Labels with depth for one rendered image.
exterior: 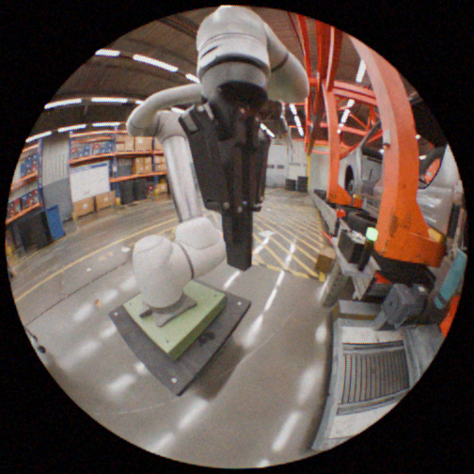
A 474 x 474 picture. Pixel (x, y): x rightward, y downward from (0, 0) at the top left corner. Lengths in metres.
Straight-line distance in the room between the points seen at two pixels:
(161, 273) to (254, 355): 0.64
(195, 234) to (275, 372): 0.75
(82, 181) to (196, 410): 5.51
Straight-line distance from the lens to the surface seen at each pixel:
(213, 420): 0.81
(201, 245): 0.51
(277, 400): 0.82
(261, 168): 0.18
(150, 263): 0.44
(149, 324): 0.58
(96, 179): 5.53
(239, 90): 0.17
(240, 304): 0.66
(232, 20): 0.26
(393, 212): 0.84
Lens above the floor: 0.80
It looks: 23 degrees down
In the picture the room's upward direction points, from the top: straight up
